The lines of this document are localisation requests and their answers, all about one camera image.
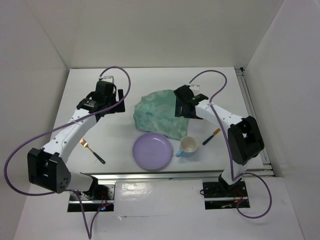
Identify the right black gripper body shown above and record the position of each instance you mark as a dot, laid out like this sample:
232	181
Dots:
178	109

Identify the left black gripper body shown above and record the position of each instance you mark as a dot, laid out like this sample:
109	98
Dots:
117	107

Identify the green patterned cloth placemat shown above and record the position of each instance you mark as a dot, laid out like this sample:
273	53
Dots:
155	113

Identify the blue and white mug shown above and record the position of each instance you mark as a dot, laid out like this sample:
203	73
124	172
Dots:
188	146

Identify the gold knife dark handle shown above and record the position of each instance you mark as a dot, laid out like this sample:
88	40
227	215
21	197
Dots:
210	137

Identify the gold fork dark handle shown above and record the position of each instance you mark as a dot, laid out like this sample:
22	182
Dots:
86	145

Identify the purple plastic plate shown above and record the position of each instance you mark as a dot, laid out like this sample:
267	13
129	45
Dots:
152	151

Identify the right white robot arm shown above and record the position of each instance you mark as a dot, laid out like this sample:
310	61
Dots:
242	134

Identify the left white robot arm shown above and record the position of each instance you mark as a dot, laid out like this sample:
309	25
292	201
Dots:
47	166

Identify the right aluminium rail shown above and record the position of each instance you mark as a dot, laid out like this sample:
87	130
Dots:
240	74

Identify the aluminium rail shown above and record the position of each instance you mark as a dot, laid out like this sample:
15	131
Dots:
240	74
159	176

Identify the front aluminium rail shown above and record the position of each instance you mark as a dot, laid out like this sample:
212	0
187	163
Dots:
159	176

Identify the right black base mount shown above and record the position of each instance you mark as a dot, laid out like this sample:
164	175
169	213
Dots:
216	190

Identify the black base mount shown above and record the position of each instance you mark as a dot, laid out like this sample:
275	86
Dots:
216	190
105	191

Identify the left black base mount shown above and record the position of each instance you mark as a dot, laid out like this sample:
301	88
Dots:
105	191

